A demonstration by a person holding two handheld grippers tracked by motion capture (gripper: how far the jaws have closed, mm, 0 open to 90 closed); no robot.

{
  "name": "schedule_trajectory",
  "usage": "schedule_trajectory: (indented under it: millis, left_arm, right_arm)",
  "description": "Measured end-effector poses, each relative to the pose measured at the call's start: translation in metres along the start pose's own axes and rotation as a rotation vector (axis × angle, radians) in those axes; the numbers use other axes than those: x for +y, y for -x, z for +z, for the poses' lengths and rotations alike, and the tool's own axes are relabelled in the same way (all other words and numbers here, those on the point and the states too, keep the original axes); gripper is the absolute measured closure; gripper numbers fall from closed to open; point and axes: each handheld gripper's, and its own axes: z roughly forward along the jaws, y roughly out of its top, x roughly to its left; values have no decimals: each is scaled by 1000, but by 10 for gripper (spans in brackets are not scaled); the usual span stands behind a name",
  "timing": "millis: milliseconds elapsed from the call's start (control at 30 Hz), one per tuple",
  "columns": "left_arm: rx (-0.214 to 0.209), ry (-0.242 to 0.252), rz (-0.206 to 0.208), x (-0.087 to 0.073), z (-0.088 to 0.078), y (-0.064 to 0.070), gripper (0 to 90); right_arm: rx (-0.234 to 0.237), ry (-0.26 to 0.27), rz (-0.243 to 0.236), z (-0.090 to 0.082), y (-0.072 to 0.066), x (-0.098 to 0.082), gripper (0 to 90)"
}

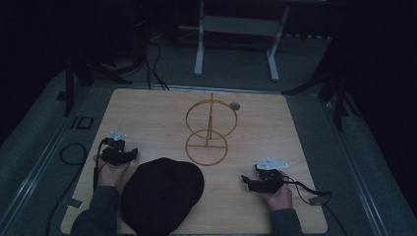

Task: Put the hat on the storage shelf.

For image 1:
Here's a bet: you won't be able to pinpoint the grey tape strip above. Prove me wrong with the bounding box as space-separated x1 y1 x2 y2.
66 198 85 210

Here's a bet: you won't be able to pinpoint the gold wire hat stand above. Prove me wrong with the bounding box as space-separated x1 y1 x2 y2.
184 92 239 167

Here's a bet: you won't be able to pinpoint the white metal table frame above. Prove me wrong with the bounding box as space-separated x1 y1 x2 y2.
178 0 292 83

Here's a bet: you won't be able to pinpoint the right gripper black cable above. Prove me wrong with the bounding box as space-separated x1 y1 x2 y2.
281 176 332 207

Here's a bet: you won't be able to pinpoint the person's left hand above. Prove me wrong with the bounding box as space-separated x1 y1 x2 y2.
92 153 132 189

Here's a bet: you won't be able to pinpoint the black background cables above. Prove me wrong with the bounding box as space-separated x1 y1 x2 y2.
143 38 171 91

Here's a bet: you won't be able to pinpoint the black tripod stand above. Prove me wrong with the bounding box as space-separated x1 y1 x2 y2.
62 53 134 118
280 38 362 133

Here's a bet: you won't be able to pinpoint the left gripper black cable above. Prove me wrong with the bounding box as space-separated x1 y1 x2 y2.
92 137 110 194

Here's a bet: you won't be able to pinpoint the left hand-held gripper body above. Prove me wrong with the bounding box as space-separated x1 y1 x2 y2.
99 131 133 167

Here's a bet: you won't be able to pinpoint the black hat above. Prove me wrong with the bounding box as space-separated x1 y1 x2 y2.
120 156 206 236

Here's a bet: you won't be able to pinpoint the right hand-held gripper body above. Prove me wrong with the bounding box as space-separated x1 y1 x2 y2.
254 156 289 195

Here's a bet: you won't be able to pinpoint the black looped floor cable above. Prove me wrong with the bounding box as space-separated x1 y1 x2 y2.
58 142 89 167

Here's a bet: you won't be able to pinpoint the person's right hand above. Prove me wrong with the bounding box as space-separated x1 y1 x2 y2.
261 170 294 212

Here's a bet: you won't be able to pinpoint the grey tape patch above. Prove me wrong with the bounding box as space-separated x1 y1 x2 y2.
308 195 330 207

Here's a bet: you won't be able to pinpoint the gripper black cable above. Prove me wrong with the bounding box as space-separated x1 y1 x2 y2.
281 176 332 207
92 137 110 194

